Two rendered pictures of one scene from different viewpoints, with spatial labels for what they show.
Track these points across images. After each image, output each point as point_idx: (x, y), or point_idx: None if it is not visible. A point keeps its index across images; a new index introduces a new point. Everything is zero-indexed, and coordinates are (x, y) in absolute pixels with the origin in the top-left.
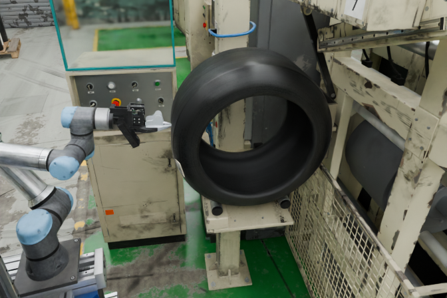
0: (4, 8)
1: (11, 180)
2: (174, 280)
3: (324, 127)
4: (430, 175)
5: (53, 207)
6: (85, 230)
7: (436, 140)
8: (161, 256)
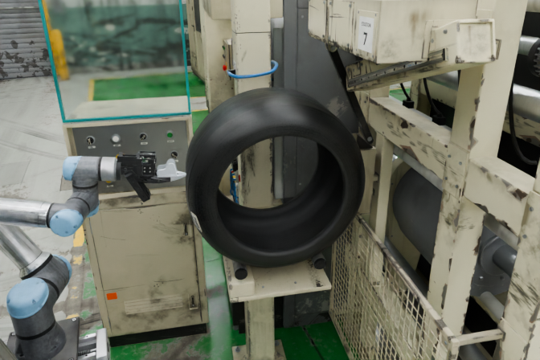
0: None
1: (2, 244)
2: None
3: (355, 170)
4: (470, 217)
5: (49, 276)
6: (79, 325)
7: (468, 175)
8: (177, 352)
